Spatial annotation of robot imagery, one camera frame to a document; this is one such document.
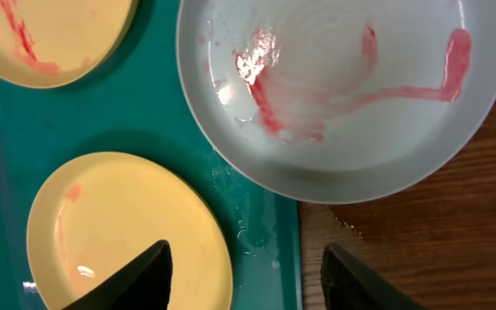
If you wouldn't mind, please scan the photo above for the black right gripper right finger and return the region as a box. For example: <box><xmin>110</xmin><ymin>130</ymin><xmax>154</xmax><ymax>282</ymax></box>
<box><xmin>320</xmin><ymin>243</ymin><xmax>426</xmax><ymax>310</ymax></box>

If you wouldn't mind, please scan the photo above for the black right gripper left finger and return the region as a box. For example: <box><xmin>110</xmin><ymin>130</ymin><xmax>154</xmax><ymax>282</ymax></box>
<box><xmin>65</xmin><ymin>239</ymin><xmax>173</xmax><ymax>310</ymax></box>

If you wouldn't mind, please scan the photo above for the yellow plate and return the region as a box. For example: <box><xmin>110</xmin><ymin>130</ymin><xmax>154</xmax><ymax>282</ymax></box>
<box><xmin>27</xmin><ymin>152</ymin><xmax>233</xmax><ymax>309</ymax></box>

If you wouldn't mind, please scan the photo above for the light blue plate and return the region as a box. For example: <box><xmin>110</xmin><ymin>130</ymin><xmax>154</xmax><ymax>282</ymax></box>
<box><xmin>176</xmin><ymin>0</ymin><xmax>496</xmax><ymax>204</ymax></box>

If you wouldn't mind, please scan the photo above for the yellow-green plate with red stain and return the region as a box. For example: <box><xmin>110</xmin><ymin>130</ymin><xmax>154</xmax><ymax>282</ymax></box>
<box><xmin>0</xmin><ymin>0</ymin><xmax>139</xmax><ymax>89</ymax></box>

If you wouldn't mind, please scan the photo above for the blue plastic tray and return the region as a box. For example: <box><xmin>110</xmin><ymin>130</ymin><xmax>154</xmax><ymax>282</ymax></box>
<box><xmin>0</xmin><ymin>1</ymin><xmax>302</xmax><ymax>309</ymax></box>

